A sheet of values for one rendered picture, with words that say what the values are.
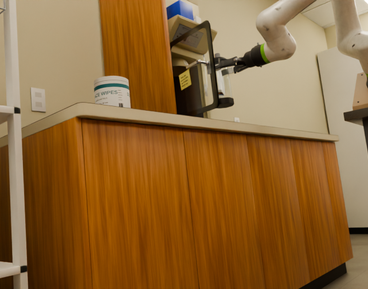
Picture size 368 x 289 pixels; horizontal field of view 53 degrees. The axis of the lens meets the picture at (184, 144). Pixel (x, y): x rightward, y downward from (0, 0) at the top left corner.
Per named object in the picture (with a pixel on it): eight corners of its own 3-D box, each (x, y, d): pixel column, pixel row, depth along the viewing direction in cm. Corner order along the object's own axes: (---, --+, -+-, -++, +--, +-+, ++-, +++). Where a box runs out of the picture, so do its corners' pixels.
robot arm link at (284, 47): (297, 60, 156) (302, 45, 162) (284, 36, 150) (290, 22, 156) (268, 70, 165) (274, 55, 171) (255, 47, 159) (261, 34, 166)
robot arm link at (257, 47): (262, 63, 162) (272, 66, 168) (258, 38, 163) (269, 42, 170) (250, 67, 166) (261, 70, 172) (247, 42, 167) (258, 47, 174)
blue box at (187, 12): (167, 24, 189) (165, 7, 190) (180, 28, 196) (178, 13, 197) (180, 16, 182) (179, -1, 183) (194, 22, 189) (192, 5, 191)
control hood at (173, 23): (163, 41, 185) (161, 23, 187) (204, 55, 209) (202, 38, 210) (179, 32, 178) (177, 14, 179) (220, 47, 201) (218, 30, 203)
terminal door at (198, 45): (175, 122, 179) (167, 45, 185) (219, 106, 157) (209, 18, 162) (174, 122, 179) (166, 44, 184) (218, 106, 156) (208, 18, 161)
